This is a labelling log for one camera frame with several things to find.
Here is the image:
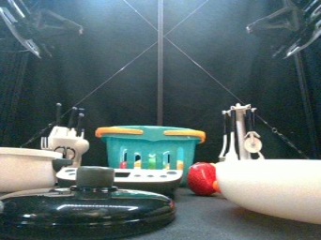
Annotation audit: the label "silver toy pot with lid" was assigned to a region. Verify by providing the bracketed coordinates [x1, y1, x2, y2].
[0, 146, 75, 194]

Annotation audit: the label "white toy fork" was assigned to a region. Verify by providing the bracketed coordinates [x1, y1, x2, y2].
[39, 136, 51, 150]

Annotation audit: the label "red toy strawberry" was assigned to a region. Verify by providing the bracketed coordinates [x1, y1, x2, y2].
[186, 161, 219, 197]

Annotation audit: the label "white utensil rack stand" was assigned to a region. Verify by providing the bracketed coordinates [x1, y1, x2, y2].
[221, 102, 259, 161]

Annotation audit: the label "orange toy carrot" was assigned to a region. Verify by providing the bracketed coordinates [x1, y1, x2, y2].
[211, 180, 223, 193]

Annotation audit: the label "toy pizza cutter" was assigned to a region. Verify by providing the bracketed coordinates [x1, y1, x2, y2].
[244, 107, 264, 155]

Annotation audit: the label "grey vertical frame pole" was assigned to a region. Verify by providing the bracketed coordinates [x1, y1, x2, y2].
[157, 0, 165, 127]

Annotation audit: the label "white toy knife block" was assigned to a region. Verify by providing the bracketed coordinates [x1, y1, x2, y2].
[47, 125, 92, 168]

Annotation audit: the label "green toy vegetable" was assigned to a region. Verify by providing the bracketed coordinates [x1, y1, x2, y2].
[148, 153, 158, 170]

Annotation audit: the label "black round lid with knob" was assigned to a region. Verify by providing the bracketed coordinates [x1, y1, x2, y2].
[0, 166, 178, 240]

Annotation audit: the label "white spatula with black handle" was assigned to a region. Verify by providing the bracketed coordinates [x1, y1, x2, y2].
[219, 111, 232, 163]

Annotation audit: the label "teal basket with orange handles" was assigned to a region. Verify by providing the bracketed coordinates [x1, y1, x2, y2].
[94, 125, 208, 188]

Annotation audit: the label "white turner with black handle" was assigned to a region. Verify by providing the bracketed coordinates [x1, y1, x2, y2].
[225, 110, 241, 162]

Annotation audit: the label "white bowl right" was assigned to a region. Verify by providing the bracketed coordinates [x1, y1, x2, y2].
[215, 158, 321, 226]

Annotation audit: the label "black-handled toy scissors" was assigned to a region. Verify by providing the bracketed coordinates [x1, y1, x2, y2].
[54, 145, 78, 161]

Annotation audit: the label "black-handled toy knife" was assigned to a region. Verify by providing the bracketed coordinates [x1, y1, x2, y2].
[69, 106, 79, 129]
[74, 108, 87, 138]
[54, 102, 63, 128]

